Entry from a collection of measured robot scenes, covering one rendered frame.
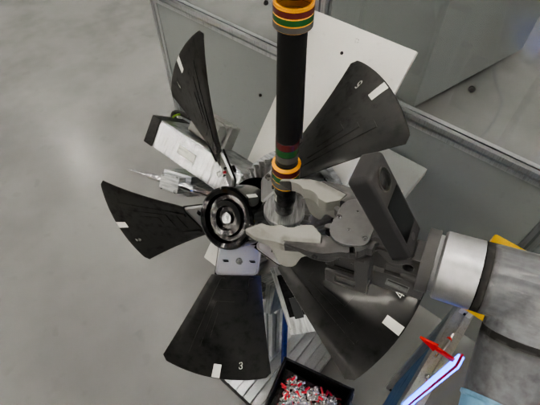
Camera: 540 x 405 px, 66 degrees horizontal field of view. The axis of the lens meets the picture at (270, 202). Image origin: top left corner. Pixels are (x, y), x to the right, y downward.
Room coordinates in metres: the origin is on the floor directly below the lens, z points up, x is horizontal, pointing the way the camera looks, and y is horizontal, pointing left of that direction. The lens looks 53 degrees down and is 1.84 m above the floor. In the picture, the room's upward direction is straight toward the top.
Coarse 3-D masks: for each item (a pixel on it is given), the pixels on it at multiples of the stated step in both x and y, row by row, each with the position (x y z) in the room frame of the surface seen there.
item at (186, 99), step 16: (192, 48) 0.71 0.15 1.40; (176, 64) 0.76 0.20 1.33; (192, 64) 0.69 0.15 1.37; (192, 80) 0.68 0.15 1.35; (176, 96) 0.76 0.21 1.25; (192, 96) 0.67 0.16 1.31; (208, 96) 0.62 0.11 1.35; (192, 112) 0.69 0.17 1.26; (208, 112) 0.61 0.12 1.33; (208, 128) 0.60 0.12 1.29; (208, 144) 0.62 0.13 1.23
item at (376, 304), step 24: (312, 264) 0.36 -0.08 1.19; (312, 288) 0.32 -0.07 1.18; (336, 288) 0.31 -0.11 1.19; (384, 288) 0.31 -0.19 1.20; (312, 312) 0.28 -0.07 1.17; (336, 312) 0.28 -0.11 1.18; (360, 312) 0.27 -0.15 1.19; (384, 312) 0.27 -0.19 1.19; (408, 312) 0.27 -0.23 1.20; (336, 336) 0.24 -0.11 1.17; (360, 336) 0.24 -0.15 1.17; (384, 336) 0.24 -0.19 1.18; (336, 360) 0.21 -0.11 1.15; (360, 360) 0.20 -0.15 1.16
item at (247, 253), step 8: (240, 248) 0.43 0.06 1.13; (248, 248) 0.43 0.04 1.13; (224, 256) 0.41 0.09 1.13; (232, 256) 0.42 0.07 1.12; (240, 256) 0.42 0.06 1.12; (248, 256) 0.42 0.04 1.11; (256, 256) 0.42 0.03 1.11; (216, 264) 0.40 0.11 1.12; (224, 264) 0.40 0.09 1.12; (232, 264) 0.40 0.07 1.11; (240, 264) 0.41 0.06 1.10; (248, 264) 0.41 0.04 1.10; (256, 264) 0.41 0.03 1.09; (216, 272) 0.39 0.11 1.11; (224, 272) 0.39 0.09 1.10; (232, 272) 0.39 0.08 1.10; (240, 272) 0.40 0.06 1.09; (248, 272) 0.40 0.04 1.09; (256, 272) 0.40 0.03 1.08
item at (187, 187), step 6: (144, 174) 0.69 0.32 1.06; (150, 174) 0.68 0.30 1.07; (156, 174) 0.68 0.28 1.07; (156, 180) 0.66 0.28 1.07; (180, 186) 0.62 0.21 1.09; (186, 186) 0.62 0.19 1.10; (192, 186) 0.61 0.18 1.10; (192, 192) 0.60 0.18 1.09; (198, 192) 0.60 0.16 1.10; (204, 192) 0.59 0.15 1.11
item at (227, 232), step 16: (224, 192) 0.47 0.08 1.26; (240, 192) 0.46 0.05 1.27; (256, 192) 0.49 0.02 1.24; (208, 208) 0.47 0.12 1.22; (224, 208) 0.46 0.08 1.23; (240, 208) 0.45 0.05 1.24; (256, 208) 0.44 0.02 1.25; (208, 224) 0.44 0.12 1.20; (224, 224) 0.44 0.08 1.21; (240, 224) 0.42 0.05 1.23; (224, 240) 0.41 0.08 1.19; (240, 240) 0.40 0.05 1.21
